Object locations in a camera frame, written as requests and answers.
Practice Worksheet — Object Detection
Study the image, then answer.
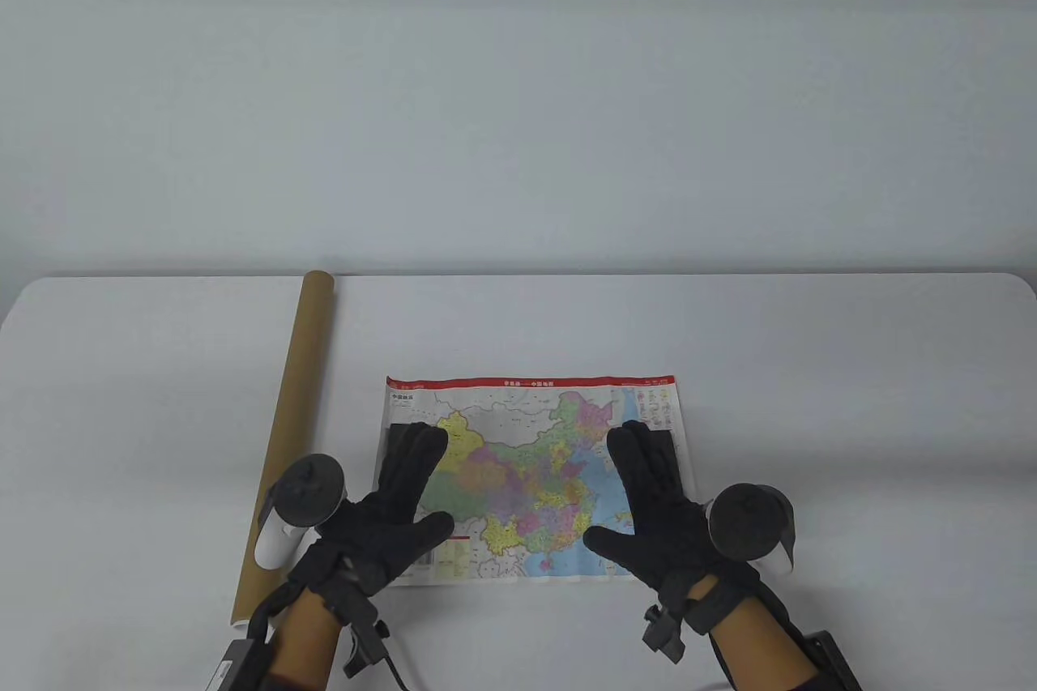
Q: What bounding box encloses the person's right hand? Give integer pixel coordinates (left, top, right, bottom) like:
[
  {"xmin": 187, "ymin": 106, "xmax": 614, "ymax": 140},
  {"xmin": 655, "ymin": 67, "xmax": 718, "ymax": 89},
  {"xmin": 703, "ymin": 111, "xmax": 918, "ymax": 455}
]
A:
[{"xmin": 583, "ymin": 422, "xmax": 762, "ymax": 603}]

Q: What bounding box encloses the person's left hand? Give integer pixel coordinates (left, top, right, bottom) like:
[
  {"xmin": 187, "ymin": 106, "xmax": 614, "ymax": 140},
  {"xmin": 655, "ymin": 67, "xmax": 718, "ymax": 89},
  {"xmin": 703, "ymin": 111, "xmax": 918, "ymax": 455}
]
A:
[{"xmin": 320, "ymin": 422, "xmax": 454, "ymax": 586}]

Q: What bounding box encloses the black bar paperweight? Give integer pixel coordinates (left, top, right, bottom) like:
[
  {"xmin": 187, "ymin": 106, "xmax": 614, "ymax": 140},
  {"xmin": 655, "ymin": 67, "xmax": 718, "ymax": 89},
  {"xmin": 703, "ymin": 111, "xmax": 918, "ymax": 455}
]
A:
[
  {"xmin": 647, "ymin": 427, "xmax": 681, "ymax": 483},
  {"xmin": 386, "ymin": 422, "xmax": 422, "ymax": 473}
]

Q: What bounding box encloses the colourful paper map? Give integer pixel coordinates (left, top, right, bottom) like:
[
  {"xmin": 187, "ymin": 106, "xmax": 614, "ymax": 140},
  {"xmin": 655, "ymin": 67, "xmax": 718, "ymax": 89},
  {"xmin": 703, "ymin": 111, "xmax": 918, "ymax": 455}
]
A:
[{"xmin": 374, "ymin": 375, "xmax": 702, "ymax": 586}]

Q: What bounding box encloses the brown cardboard mailing tube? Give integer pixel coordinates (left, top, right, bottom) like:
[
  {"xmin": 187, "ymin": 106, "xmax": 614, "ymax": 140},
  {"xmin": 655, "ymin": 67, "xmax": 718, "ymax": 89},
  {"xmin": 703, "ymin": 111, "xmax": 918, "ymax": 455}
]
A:
[{"xmin": 227, "ymin": 271, "xmax": 341, "ymax": 631}]

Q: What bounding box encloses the person's right forearm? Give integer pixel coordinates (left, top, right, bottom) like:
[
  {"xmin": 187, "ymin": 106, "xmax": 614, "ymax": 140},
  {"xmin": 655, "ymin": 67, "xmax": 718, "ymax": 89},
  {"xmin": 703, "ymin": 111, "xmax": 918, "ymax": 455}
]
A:
[{"xmin": 689, "ymin": 574, "xmax": 819, "ymax": 691}]

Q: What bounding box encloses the person's left forearm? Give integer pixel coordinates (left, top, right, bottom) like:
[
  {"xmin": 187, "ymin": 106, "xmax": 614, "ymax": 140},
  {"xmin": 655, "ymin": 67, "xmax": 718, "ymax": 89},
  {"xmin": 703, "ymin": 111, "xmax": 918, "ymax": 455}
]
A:
[{"xmin": 267, "ymin": 545, "xmax": 382, "ymax": 691}]

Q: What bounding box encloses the black white right hand controller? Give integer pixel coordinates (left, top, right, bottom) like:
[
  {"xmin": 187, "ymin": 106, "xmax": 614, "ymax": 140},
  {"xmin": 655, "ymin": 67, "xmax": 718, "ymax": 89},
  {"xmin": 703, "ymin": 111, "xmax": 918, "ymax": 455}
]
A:
[{"xmin": 709, "ymin": 483, "xmax": 796, "ymax": 574}]

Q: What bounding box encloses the black labelled left wrist box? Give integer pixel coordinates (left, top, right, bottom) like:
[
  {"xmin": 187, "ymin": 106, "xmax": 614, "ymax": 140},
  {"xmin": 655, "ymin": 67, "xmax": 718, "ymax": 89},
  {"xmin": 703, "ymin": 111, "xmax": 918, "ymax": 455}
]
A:
[{"xmin": 211, "ymin": 637, "xmax": 278, "ymax": 691}]

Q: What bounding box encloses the black right wrist box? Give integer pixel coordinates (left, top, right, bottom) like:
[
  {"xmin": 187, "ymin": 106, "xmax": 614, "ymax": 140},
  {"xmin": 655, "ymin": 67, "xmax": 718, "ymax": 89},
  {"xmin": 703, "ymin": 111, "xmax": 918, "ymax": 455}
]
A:
[{"xmin": 802, "ymin": 630, "xmax": 864, "ymax": 691}]

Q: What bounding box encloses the small black right wrist camera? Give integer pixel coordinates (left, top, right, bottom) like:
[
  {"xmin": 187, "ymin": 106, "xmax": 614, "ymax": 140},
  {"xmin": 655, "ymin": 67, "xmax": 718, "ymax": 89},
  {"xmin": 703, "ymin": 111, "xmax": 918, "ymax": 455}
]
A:
[{"xmin": 644, "ymin": 602, "xmax": 688, "ymax": 661}]

